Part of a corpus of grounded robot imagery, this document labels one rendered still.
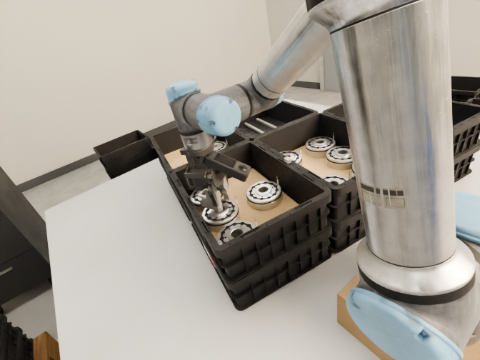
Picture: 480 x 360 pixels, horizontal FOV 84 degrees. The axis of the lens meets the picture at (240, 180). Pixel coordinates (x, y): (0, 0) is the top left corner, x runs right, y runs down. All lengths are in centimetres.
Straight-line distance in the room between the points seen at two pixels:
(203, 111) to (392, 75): 35
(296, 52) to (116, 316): 76
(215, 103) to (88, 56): 341
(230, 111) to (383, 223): 33
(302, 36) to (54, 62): 352
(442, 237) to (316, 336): 43
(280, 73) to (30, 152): 364
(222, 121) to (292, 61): 16
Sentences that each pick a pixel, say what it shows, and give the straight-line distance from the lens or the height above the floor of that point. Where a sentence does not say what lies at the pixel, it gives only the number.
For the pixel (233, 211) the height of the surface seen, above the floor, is 86.
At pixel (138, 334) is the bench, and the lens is 80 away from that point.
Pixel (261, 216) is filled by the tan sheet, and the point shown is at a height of 83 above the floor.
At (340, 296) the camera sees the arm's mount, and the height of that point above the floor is 80.
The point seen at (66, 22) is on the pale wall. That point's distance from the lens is 386.
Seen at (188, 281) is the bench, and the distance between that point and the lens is 82.
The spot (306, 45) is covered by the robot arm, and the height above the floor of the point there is 125.
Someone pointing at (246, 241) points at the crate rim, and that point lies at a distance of 55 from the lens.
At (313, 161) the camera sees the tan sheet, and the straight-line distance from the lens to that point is 95.
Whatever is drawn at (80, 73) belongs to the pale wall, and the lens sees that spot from 385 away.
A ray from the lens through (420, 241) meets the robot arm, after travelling 31.
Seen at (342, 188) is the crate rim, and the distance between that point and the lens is 65.
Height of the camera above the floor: 132
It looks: 33 degrees down
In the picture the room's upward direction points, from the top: 13 degrees counter-clockwise
